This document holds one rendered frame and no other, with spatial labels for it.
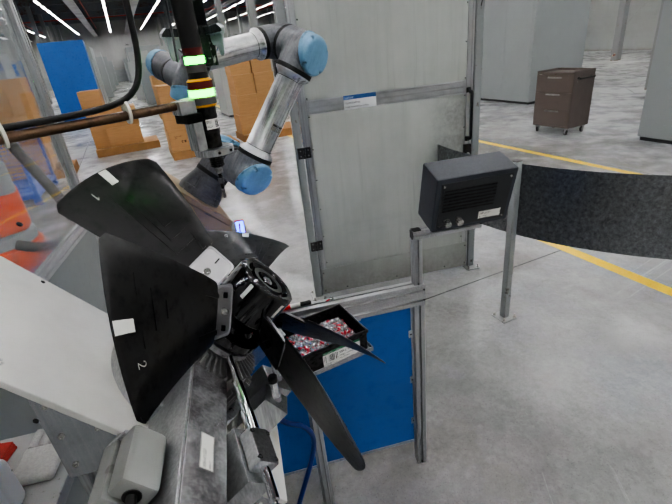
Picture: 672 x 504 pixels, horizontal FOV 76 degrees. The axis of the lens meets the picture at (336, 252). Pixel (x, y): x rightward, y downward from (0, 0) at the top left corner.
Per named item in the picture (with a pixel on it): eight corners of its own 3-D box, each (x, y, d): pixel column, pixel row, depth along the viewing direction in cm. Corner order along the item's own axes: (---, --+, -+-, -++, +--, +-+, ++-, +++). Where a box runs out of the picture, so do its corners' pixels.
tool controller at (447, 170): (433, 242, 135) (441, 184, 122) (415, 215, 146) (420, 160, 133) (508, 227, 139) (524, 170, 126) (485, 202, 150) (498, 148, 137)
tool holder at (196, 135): (199, 162, 73) (185, 102, 69) (178, 158, 78) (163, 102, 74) (242, 150, 79) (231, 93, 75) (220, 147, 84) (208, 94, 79)
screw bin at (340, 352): (301, 380, 116) (298, 359, 113) (278, 347, 130) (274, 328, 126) (370, 349, 124) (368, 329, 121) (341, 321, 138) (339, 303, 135)
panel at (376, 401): (212, 496, 164) (164, 359, 135) (212, 493, 165) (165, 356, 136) (416, 441, 177) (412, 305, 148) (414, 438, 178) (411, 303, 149)
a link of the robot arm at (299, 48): (239, 183, 154) (307, 34, 142) (264, 202, 147) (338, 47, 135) (212, 176, 144) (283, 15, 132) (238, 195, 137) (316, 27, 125)
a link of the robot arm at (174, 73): (181, 97, 123) (194, 59, 120) (203, 111, 117) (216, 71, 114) (156, 88, 116) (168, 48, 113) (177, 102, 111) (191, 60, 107)
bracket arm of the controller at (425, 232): (413, 240, 137) (412, 232, 135) (409, 237, 139) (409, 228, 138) (481, 227, 140) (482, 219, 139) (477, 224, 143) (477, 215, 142)
